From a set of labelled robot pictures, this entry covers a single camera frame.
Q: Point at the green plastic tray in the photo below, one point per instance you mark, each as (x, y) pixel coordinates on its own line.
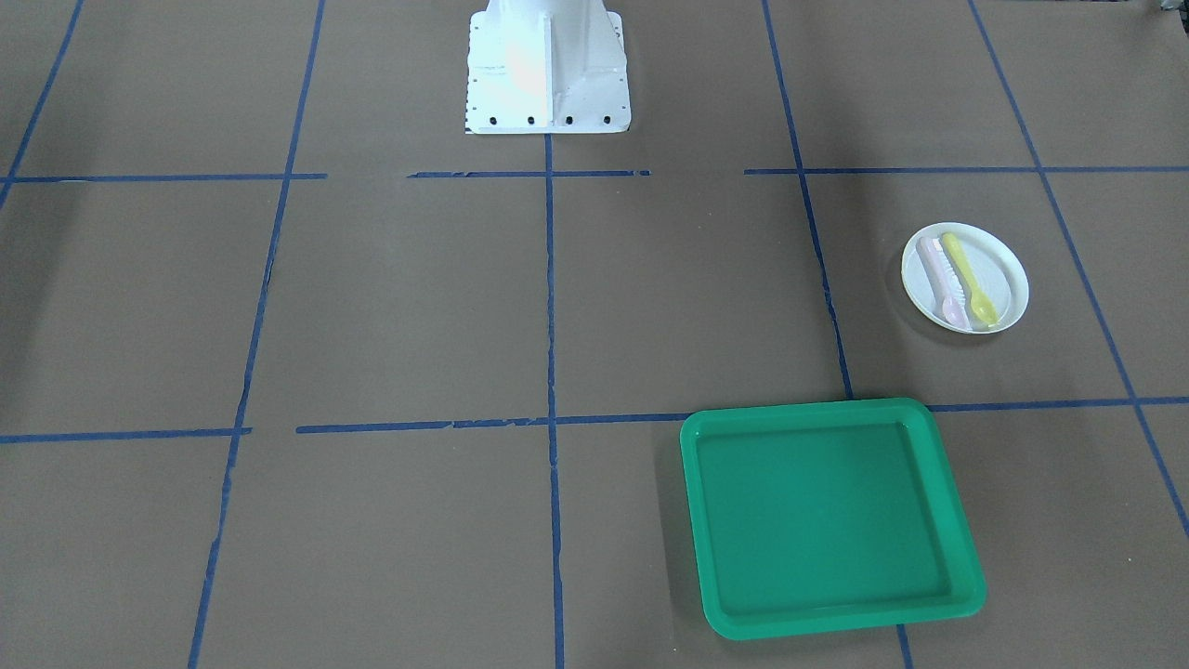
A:
(824, 517)

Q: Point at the white round plate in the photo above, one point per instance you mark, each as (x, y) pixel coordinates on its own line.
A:
(996, 267)

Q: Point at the yellow plastic spoon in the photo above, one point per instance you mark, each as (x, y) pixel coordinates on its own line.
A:
(978, 304)

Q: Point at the pink plastic spoon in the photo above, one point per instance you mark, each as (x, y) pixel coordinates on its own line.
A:
(948, 299)

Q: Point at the brown paper table cover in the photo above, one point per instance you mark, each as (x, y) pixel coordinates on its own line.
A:
(299, 374)

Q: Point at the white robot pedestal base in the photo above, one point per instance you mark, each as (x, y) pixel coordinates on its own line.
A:
(546, 67)

